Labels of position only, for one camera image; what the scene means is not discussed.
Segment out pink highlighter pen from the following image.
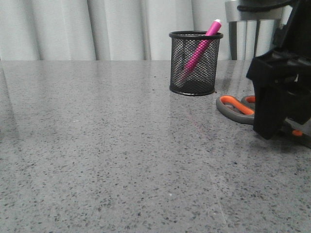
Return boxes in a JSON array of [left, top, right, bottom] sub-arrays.
[[179, 19, 222, 86]]

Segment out grey curtain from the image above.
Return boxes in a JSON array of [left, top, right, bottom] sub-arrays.
[[0, 0, 292, 61]]

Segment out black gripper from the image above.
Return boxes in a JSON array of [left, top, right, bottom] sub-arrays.
[[246, 0, 311, 139]]

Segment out black mesh pen cup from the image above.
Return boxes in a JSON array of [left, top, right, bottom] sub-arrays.
[[169, 31, 224, 96]]

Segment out grey orange scissors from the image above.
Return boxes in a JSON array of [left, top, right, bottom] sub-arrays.
[[216, 95, 311, 148]]

